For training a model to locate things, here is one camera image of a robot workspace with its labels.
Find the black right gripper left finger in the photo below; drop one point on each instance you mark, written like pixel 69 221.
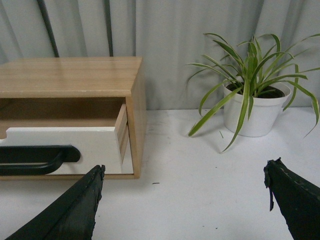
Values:
pixel 71 216

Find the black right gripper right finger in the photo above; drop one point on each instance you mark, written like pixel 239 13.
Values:
pixel 297 198

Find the white drawer with wooden sides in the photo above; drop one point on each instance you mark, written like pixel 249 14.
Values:
pixel 98 145

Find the wooden drawer cabinet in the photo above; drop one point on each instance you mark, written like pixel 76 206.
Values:
pixel 76 92

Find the white plant pot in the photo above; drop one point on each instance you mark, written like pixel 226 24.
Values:
pixel 263 114

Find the green spider plant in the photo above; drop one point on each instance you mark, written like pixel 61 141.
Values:
pixel 252 77

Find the grey curtain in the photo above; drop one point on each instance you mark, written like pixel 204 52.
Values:
pixel 168 34

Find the black drawer handle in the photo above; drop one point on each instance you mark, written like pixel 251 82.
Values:
pixel 35 160

